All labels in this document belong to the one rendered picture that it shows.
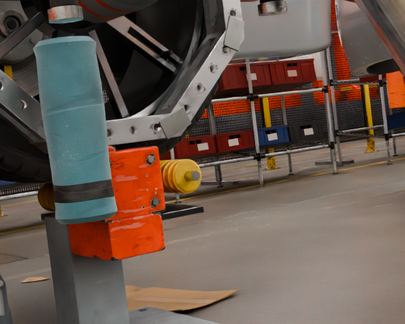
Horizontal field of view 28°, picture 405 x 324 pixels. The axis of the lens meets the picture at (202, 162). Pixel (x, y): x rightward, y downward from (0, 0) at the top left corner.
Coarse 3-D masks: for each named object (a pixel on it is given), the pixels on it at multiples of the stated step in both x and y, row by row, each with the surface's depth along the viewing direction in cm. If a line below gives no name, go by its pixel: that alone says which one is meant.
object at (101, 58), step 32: (0, 0) 131; (32, 0) 133; (160, 0) 159; (192, 0) 150; (64, 32) 136; (160, 32) 159; (192, 32) 148; (160, 64) 147; (128, 96) 156; (160, 96) 144
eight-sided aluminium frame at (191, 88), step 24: (216, 0) 143; (216, 24) 145; (240, 24) 143; (216, 48) 140; (0, 72) 119; (192, 72) 143; (216, 72) 140; (0, 96) 119; (24, 96) 121; (168, 96) 140; (192, 96) 137; (24, 120) 121; (120, 120) 130; (144, 120) 132; (168, 120) 134
